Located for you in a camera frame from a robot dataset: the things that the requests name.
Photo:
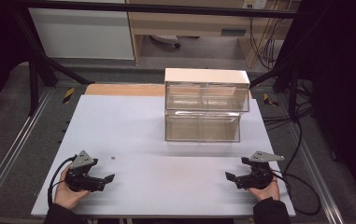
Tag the person's right hand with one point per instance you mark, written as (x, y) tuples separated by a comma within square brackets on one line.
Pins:
[(267, 193)]

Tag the white drawer cabinet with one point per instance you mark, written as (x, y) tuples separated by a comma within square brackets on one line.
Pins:
[(205, 75)]

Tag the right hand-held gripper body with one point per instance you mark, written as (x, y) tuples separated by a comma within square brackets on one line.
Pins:
[(259, 177)]

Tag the yellow black tape marker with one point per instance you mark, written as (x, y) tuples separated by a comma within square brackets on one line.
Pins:
[(68, 95), (269, 100)]

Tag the aluminium rail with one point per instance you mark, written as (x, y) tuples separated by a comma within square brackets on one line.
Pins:
[(317, 174), (10, 152)]

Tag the black metal stand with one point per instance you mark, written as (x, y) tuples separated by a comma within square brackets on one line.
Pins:
[(292, 87), (34, 81)]

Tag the white wall outlet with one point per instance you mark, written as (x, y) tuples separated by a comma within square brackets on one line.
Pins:
[(255, 3)]

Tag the wide clear plastic drawer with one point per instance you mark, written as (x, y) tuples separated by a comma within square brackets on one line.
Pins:
[(202, 127)]

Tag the black frame crossbar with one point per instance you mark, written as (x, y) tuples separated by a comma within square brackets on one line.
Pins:
[(166, 8)]

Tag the wooden desk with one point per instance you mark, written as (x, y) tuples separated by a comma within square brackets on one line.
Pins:
[(191, 23)]

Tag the office chair base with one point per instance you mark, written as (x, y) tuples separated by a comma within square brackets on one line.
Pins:
[(166, 39)]

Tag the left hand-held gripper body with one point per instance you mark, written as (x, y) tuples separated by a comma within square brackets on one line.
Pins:
[(79, 179)]

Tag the person's left hand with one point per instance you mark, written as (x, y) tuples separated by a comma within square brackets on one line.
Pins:
[(68, 197)]

